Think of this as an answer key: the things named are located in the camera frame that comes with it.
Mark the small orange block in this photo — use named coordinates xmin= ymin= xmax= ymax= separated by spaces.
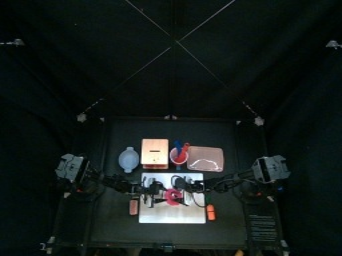
xmin=205 ymin=204 xmax=216 ymax=222

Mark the orange-red toy tool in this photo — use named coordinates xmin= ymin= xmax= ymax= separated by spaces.
xmin=177 ymin=142 xmax=190 ymax=158

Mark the flat translucent tray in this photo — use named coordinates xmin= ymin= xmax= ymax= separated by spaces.
xmin=185 ymin=145 xmax=225 ymax=173

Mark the blue toy tool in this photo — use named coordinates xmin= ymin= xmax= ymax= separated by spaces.
xmin=172 ymin=139 xmax=184 ymax=160

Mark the wooden drawer box red front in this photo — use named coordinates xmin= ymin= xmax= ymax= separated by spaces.
xmin=140 ymin=138 xmax=170 ymax=170

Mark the white cutting board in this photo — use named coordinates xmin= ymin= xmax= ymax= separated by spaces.
xmin=137 ymin=172 xmax=206 ymax=225

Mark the red cup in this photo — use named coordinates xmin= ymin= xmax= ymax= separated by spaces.
xmin=168 ymin=147 xmax=189 ymax=165

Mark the black panel with white text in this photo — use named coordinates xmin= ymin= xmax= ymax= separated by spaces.
xmin=244 ymin=203 xmax=281 ymax=248

